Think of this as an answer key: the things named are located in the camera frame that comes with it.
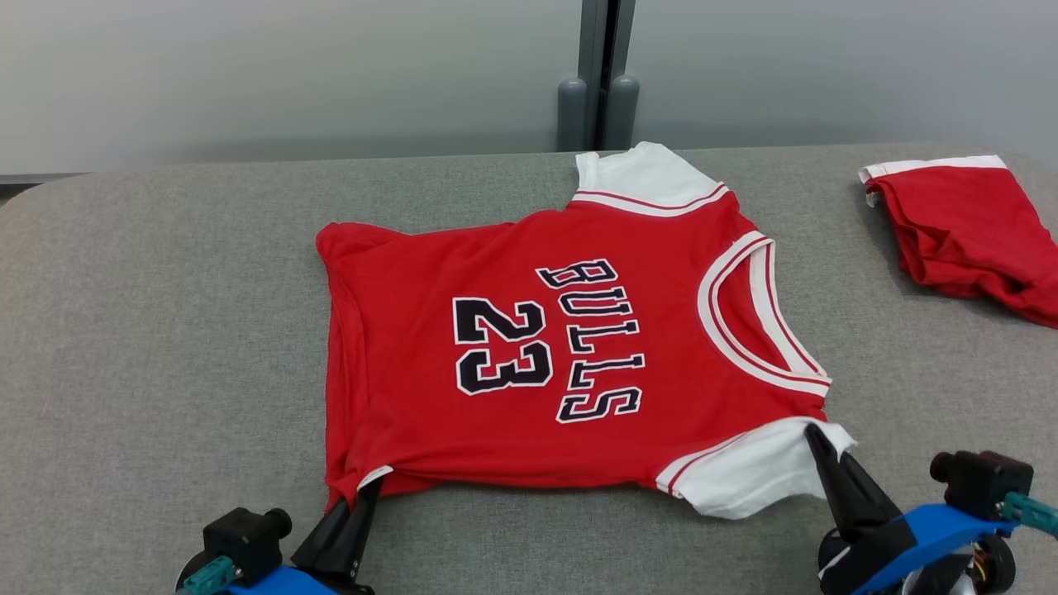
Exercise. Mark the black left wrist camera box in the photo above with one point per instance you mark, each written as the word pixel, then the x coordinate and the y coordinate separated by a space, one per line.
pixel 244 541

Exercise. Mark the red Bulls 23 jersey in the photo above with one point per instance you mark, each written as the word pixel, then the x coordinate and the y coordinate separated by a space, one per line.
pixel 413 413

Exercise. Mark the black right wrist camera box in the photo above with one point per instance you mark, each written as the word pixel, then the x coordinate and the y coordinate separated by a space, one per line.
pixel 988 483

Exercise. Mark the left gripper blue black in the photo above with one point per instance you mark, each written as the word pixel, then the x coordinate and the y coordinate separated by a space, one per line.
pixel 281 583

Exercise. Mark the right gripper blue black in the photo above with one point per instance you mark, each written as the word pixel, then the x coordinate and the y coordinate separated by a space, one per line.
pixel 917 537

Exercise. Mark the grey partition joint post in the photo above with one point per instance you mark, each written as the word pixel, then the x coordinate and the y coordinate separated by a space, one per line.
pixel 595 49

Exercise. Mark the red shorts with white trim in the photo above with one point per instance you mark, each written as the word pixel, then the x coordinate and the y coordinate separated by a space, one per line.
pixel 967 231

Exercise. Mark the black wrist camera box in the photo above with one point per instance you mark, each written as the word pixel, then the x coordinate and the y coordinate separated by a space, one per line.
pixel 244 541
pixel 988 483

